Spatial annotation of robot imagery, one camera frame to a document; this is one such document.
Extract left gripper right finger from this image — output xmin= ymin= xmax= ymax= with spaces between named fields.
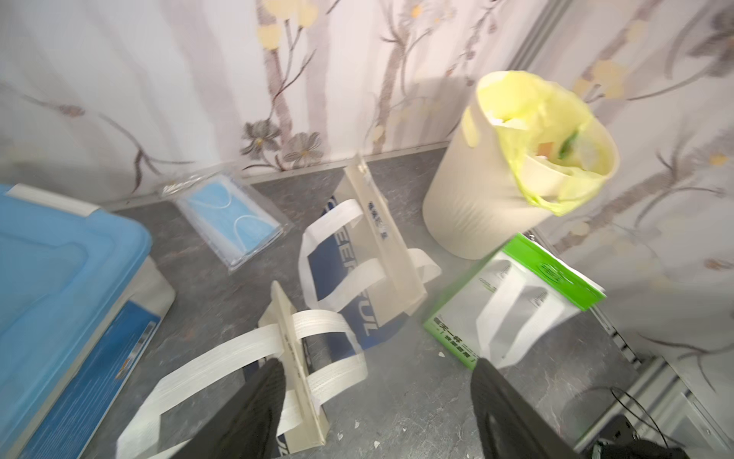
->
xmin=470 ymin=358 xmax=579 ymax=459

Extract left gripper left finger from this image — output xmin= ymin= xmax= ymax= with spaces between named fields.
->
xmin=173 ymin=360 xmax=286 ymax=459

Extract blue paper bag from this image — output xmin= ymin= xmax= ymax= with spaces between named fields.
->
xmin=116 ymin=282 xmax=368 ymax=458
xmin=298 ymin=156 xmax=443 ymax=349

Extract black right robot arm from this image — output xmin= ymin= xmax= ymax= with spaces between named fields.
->
xmin=582 ymin=386 xmax=689 ymax=459

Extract green white paper bag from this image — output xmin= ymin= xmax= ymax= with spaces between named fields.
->
xmin=424 ymin=233 xmax=606 ymax=369

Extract bagged blue face masks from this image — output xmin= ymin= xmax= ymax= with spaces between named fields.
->
xmin=160 ymin=169 xmax=292 ymax=272

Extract blue lidded storage box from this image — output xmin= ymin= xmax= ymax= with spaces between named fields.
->
xmin=1 ymin=184 xmax=176 ymax=458

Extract cream trash bin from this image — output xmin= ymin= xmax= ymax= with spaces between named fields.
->
xmin=422 ymin=70 xmax=620 ymax=260

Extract yellow-green bin liner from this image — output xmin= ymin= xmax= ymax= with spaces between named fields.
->
xmin=476 ymin=71 xmax=619 ymax=216

